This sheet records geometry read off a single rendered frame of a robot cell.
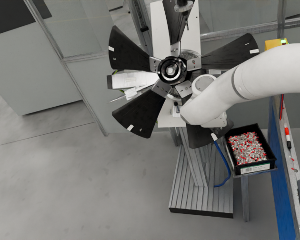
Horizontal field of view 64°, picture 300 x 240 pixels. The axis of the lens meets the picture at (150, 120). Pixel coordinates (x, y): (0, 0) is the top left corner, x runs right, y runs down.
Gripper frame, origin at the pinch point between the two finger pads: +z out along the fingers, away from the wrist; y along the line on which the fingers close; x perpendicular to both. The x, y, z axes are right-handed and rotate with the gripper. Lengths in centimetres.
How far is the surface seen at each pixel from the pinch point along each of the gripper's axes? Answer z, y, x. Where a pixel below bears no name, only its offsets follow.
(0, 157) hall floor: 115, 274, -25
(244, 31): 28, -15, -85
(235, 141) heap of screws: 16.1, -7.3, -1.3
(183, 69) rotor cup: -16.9, 11.5, -19.7
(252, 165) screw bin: 10.9, -13.8, 11.9
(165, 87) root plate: -7.0, 21.7, -18.6
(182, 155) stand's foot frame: 105, 40, -28
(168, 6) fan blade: -26, 19, -50
